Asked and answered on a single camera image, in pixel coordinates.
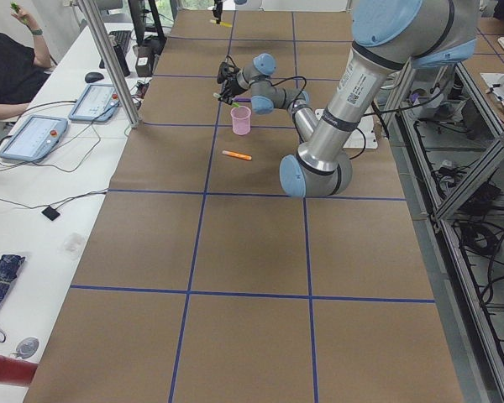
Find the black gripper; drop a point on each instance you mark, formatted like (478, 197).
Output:
(233, 85)

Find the green marker pen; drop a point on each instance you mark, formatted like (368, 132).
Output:
(226, 99)

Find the yellow marker pen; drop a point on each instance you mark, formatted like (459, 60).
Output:
(222, 23)

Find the orange marker pen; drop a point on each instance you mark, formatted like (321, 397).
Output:
(237, 155)

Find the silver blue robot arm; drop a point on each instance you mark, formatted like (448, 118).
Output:
(386, 36)
(239, 4)

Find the black water bottle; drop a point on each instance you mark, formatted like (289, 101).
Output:
(120, 56)

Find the black keyboard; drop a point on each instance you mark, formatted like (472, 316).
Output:
(122, 38)

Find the far teach pendant tablet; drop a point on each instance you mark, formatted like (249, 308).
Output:
(96, 104)

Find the teach pendant tablet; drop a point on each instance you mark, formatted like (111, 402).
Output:
(35, 139)
(96, 104)

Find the black computer mouse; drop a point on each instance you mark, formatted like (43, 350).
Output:
(93, 76)

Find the near teach pendant tablet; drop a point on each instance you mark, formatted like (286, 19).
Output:
(35, 139)

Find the person in black shirt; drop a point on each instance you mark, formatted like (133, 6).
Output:
(23, 69)

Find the small black puck device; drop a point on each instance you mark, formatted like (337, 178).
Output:
(51, 213)

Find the round metal lid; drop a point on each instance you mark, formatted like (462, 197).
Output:
(27, 348)

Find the red cylinder bottle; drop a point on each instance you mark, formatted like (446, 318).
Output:
(16, 372)

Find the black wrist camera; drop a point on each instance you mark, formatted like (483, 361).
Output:
(226, 72)

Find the aluminium frame post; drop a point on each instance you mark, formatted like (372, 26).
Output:
(107, 53)

